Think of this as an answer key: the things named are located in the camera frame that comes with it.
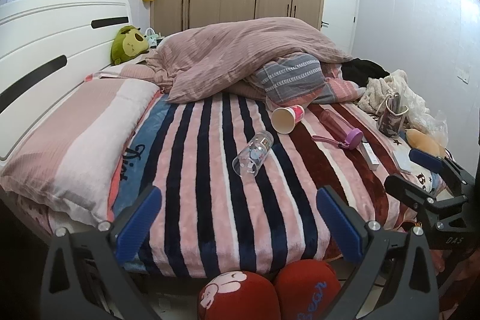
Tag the white wall socket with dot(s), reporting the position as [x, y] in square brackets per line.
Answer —
[464, 74]

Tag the cream fluffy garment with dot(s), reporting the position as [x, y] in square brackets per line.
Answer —
[378, 91]

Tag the pale blue booklet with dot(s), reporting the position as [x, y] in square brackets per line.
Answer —
[404, 160]

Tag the white slim box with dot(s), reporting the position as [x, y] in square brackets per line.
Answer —
[369, 155]

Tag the pink ribbed duvet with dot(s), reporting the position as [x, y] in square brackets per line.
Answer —
[240, 54]

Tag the pink paper cup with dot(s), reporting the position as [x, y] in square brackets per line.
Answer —
[287, 118]

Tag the red slipper with white print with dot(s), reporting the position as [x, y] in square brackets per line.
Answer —
[240, 297]

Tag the red slipper with blue print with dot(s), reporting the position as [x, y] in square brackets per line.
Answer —
[305, 290]

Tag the clear plastic bag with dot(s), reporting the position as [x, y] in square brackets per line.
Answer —
[431, 125]

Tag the pink and white pillow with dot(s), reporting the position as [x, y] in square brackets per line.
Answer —
[71, 147]

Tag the tan plush toy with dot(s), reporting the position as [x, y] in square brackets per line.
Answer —
[423, 143]

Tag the grey patterned pillow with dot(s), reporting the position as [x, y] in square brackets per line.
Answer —
[290, 76]

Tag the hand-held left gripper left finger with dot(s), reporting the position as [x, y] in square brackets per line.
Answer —
[138, 220]

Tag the white door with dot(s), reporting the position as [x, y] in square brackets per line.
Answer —
[339, 9]

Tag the striped plush blanket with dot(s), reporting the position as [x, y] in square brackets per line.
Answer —
[225, 200]

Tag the clear printed glass cup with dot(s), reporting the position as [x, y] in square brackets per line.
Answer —
[253, 155]

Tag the white bed headboard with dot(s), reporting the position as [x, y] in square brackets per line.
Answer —
[45, 42]

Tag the green plush toy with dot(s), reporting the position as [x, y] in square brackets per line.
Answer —
[129, 44]

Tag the mint green small bag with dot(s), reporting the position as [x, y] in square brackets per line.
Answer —
[152, 37]

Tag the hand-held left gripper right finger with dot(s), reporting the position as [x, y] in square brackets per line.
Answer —
[337, 224]

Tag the black garment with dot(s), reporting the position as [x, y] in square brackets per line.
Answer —
[363, 70]

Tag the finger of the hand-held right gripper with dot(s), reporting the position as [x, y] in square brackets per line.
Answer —
[405, 187]
[425, 158]

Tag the red bottle with purple lid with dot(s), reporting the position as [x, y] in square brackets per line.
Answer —
[339, 125]

